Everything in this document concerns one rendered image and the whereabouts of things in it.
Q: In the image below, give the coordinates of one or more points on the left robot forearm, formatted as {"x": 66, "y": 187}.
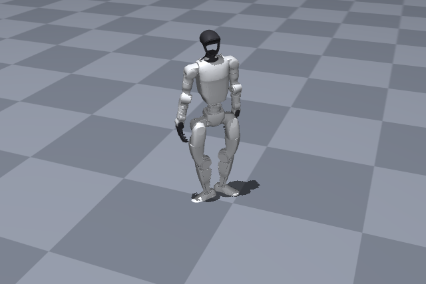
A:
{"x": 235, "y": 102}

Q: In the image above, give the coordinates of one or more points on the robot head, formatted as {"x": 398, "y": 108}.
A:
{"x": 210, "y": 37}

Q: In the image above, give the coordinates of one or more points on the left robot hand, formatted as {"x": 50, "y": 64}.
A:
{"x": 236, "y": 114}

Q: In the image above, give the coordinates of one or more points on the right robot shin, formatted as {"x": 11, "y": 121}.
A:
{"x": 204, "y": 177}

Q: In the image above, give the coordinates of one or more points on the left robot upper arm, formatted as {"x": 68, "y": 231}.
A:
{"x": 235, "y": 86}

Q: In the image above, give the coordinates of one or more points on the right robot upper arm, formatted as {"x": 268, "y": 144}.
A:
{"x": 190, "y": 72}

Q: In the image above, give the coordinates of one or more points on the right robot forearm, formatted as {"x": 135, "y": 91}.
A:
{"x": 182, "y": 110}

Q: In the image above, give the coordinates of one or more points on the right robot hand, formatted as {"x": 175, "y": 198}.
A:
{"x": 180, "y": 132}

